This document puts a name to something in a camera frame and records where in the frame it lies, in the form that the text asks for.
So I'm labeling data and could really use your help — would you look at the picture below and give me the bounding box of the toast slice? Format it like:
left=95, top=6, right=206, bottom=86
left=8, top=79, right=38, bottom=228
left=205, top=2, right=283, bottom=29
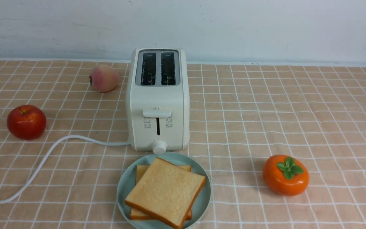
left=125, top=158, right=206, bottom=229
left=130, top=165, right=192, bottom=220

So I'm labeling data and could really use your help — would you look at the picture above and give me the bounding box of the white two-slot toaster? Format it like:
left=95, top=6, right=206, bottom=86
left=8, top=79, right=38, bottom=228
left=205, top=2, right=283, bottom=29
left=126, top=48, right=190, bottom=155

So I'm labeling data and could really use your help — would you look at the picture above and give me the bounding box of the pink peach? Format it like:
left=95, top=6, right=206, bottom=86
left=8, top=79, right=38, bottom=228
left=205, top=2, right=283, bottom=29
left=89, top=64, right=122, bottom=93

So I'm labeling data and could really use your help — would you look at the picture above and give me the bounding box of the light green round plate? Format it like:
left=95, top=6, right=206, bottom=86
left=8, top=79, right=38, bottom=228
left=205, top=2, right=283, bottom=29
left=117, top=152, right=212, bottom=229

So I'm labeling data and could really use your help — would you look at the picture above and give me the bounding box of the beige checkered tablecloth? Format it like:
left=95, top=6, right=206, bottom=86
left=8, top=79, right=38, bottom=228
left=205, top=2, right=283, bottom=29
left=0, top=60, right=366, bottom=229

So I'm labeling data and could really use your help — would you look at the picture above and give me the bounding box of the orange persimmon with green leaves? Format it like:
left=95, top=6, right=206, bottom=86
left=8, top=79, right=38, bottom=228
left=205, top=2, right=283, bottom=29
left=262, top=155, right=310, bottom=197

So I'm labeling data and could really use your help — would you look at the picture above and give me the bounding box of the red apple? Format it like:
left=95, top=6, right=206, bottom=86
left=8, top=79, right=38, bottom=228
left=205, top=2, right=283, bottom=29
left=6, top=104, right=47, bottom=141

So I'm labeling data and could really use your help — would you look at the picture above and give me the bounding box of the white toaster power cable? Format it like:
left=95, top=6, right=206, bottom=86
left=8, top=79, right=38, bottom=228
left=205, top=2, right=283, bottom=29
left=0, top=135, right=131, bottom=204

